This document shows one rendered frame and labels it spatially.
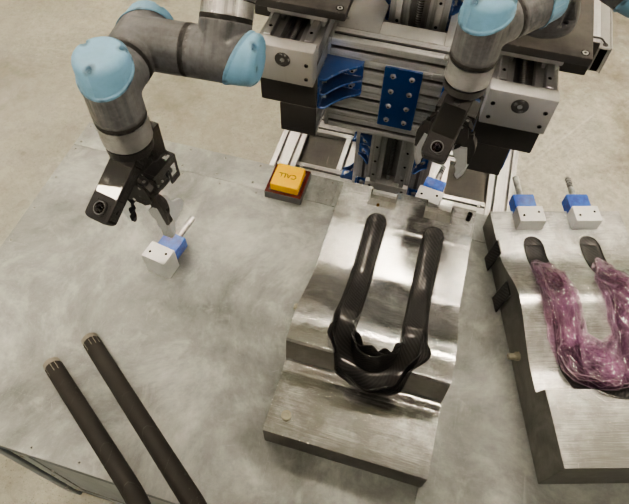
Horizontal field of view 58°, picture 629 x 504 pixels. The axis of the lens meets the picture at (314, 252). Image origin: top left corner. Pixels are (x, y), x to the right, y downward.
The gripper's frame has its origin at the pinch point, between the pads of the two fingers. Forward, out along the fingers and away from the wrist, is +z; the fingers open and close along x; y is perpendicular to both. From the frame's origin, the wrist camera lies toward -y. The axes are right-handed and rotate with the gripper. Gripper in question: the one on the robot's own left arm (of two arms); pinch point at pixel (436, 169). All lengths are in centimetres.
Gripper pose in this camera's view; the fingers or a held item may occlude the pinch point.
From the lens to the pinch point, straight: 112.9
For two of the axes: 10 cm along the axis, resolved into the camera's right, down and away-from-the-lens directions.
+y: 4.2, -7.5, 5.1
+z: -0.3, 5.5, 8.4
